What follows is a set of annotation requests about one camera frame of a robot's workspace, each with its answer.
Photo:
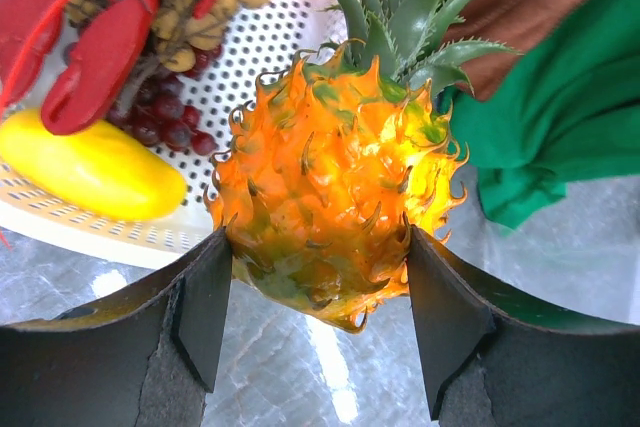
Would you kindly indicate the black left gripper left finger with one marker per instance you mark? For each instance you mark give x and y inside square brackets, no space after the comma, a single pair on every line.
[145,355]

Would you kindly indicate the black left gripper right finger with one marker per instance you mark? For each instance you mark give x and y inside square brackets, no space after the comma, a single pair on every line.
[494,355]

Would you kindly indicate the orange plastic pineapple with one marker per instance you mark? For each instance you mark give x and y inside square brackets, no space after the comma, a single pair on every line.
[334,164]

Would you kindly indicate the yellow plastic mango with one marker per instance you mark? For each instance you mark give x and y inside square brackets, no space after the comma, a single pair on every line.
[100,169]

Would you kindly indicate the dark purple plastic grapes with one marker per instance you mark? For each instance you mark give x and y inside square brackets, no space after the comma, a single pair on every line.
[151,110]

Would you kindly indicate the green t-shirt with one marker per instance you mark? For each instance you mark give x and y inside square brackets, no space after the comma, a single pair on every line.
[568,111]

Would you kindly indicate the white perforated plastic basket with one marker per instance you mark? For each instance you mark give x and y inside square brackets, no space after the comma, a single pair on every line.
[262,40]

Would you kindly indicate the red plastic lobster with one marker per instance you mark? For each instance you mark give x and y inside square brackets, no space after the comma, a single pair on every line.
[100,62]

